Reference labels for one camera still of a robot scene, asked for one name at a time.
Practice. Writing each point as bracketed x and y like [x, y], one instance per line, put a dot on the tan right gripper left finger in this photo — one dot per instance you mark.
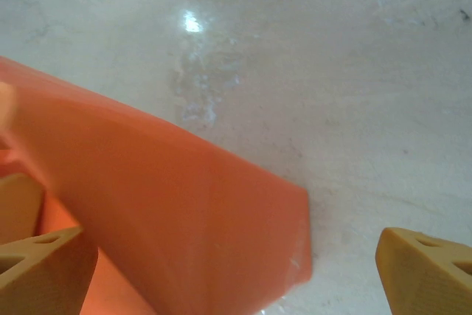
[48, 282]

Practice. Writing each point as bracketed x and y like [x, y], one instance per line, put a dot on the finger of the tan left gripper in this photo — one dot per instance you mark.
[18, 204]

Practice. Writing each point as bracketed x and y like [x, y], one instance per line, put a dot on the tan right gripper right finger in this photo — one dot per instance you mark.
[424, 285]

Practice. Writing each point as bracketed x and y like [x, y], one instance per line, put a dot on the orange wrapping paper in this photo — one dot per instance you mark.
[166, 200]

